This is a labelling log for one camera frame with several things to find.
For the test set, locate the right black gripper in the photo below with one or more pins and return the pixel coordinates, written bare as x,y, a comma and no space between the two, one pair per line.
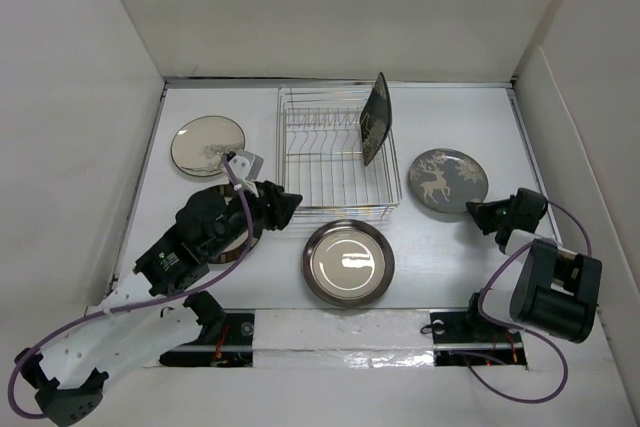
481,214

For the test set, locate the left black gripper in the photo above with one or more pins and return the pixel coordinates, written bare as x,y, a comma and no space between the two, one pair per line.
274,203

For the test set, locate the grey deer round plate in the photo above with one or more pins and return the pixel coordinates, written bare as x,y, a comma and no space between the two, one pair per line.
445,180

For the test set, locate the metal rimmed round plate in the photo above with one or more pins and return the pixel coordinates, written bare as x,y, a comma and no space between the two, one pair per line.
348,263

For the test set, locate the dark floral rectangular plate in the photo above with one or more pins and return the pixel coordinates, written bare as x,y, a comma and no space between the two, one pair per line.
375,119

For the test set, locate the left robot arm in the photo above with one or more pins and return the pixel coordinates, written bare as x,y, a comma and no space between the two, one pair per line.
161,304

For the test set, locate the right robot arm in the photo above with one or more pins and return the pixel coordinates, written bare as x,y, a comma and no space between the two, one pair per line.
557,289

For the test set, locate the cream plate checkered rim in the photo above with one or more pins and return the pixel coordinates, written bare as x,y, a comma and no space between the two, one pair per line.
236,248

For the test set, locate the cream plate with tree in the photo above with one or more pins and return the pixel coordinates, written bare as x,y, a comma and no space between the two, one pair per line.
198,147

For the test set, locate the wire dish rack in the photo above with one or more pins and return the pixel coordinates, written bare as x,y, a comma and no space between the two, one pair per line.
319,154

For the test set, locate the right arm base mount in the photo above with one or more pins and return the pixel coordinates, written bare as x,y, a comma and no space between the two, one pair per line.
461,339

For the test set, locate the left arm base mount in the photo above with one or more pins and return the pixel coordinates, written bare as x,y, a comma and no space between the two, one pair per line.
232,347

